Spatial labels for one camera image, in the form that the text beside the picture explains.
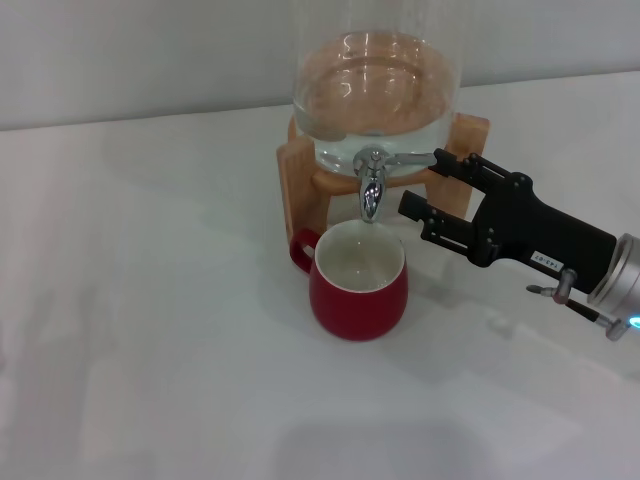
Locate metal plug cable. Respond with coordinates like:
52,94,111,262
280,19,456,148
526,268,632,343

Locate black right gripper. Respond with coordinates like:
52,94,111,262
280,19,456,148
397,146,619,296

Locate chrome faucet with lever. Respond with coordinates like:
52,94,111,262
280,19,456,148
352,145,437,223

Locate wooden dispenser stand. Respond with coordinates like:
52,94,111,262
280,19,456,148
275,112,491,251

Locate clear glass water dispenser jar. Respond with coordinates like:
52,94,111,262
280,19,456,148
291,0,462,177

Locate red cup with white inside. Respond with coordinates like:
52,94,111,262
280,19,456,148
289,220,409,343

